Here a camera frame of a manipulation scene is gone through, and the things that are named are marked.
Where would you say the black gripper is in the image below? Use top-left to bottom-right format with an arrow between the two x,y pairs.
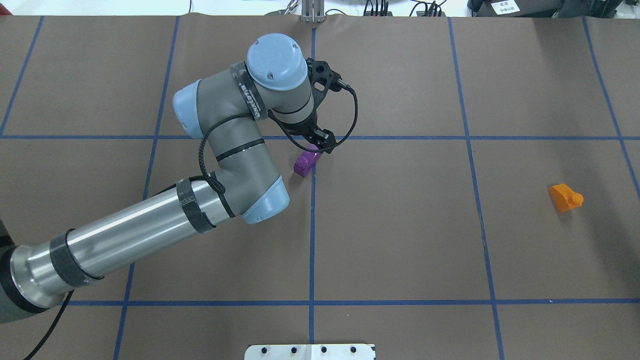
287,116 -> 337,154

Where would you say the top metal bracket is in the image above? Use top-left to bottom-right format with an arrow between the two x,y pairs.
298,0 -> 326,24

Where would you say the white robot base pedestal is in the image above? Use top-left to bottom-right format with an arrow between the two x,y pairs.
244,343 -> 377,360

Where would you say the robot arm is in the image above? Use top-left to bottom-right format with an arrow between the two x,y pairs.
1,33 -> 355,323

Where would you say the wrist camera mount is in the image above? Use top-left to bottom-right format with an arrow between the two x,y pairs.
306,57 -> 352,105

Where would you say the purple trapezoid block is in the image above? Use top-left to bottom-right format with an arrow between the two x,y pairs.
293,144 -> 323,178

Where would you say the orange trapezoid block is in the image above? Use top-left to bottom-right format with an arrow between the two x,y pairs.
548,183 -> 585,214

